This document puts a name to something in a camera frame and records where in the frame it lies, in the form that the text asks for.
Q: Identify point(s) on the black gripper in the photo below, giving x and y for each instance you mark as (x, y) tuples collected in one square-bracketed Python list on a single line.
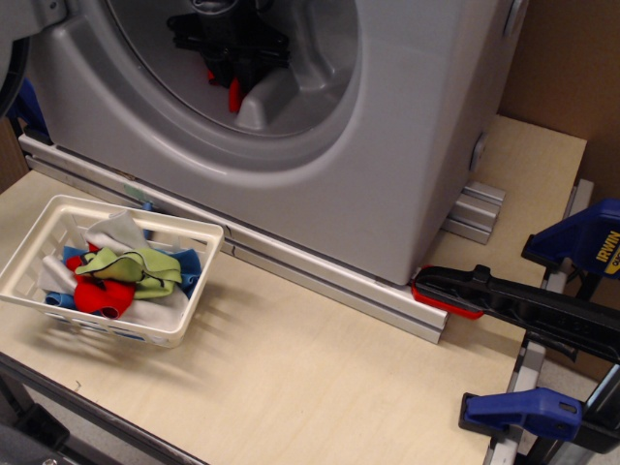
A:
[(232, 37)]

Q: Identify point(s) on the red cloth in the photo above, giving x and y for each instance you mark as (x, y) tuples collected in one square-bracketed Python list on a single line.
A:
[(235, 94), (105, 282)]

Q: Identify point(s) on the grey toy washing machine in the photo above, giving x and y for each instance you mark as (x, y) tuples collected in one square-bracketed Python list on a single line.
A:
[(355, 152)]

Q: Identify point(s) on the blue clamp behind machine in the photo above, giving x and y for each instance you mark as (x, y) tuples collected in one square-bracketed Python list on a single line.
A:
[(25, 114)]

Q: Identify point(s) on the washing machine door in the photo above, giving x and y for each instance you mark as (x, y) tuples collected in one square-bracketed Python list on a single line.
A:
[(20, 21)]

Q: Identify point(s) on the blue cloth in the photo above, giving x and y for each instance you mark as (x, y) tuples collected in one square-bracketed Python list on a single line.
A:
[(57, 281)]

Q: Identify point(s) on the grey cloth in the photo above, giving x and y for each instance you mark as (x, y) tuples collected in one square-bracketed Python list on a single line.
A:
[(161, 313)]

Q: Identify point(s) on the green cloth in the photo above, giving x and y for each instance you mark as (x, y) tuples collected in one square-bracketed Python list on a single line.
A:
[(153, 273)]

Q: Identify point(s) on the white plastic basket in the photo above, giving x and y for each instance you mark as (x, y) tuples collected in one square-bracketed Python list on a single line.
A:
[(64, 222)]

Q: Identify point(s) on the red cloth in basket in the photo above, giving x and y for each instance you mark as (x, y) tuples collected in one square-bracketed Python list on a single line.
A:
[(105, 282)]

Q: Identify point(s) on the blue Irwin clamp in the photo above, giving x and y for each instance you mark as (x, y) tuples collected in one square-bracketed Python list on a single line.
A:
[(589, 238)]

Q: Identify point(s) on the black red bar clamp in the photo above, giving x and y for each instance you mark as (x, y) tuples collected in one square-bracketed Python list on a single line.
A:
[(556, 318)]

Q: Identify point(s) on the blue clamp lower jaw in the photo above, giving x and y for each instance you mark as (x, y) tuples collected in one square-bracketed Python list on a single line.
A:
[(544, 412)]

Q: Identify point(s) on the long aluminium rail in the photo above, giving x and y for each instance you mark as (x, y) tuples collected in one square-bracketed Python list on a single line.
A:
[(388, 303)]

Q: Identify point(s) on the short aluminium rail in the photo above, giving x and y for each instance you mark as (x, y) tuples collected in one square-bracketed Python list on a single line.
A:
[(475, 213)]

